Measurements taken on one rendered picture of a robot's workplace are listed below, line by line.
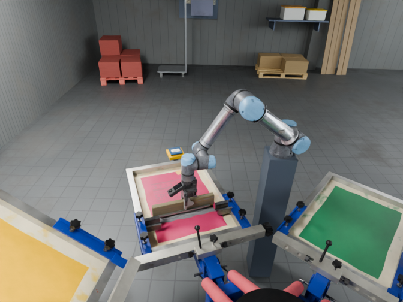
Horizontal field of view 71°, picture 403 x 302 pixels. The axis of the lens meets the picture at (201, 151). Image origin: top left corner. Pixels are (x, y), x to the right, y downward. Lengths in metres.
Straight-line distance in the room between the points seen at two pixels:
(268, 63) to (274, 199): 6.21
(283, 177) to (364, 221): 0.53
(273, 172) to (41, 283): 1.38
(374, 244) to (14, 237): 1.74
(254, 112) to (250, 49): 7.14
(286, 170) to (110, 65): 5.54
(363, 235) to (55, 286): 1.56
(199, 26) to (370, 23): 4.56
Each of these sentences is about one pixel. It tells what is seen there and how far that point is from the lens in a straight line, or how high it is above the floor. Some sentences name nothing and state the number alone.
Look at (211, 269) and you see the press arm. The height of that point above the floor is 1.04.
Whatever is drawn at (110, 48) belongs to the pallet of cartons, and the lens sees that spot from 7.48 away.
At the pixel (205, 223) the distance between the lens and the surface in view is 1.72.
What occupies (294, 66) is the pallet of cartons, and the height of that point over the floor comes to 0.32.
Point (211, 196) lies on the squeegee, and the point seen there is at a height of 1.04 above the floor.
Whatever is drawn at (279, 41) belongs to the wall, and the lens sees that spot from 8.68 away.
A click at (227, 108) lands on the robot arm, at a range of 1.59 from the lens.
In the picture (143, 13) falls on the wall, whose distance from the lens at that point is 8.48.
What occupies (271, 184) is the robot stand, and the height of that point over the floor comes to 1.00.
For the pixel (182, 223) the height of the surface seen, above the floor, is 0.95.
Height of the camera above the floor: 2.19
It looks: 32 degrees down
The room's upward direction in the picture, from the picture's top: 2 degrees clockwise
